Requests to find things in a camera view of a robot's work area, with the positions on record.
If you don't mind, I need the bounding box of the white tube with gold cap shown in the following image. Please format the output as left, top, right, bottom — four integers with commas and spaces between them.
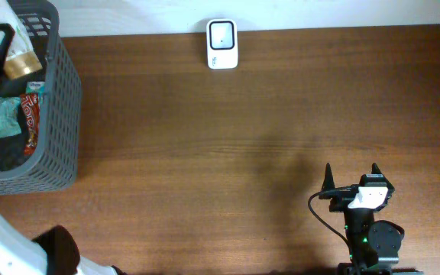
0, 0, 43, 79

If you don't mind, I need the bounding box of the teal snack packet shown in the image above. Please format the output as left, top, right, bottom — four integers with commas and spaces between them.
0, 97, 21, 138

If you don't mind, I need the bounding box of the small Kleenex tissue pack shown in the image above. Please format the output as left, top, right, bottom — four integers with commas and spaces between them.
25, 81, 45, 95

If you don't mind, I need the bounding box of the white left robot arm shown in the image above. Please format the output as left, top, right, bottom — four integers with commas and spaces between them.
0, 18, 121, 275

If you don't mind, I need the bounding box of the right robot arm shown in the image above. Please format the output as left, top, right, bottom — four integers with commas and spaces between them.
308, 163, 421, 275

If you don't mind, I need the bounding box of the grey plastic mesh basket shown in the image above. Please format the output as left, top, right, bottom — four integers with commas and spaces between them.
0, 1, 83, 195

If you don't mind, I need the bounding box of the red snack bar wrapper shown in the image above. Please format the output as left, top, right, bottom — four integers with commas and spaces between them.
20, 93, 40, 156

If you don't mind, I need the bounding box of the white barcode scanner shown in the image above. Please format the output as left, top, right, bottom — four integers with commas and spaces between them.
206, 18, 238, 70

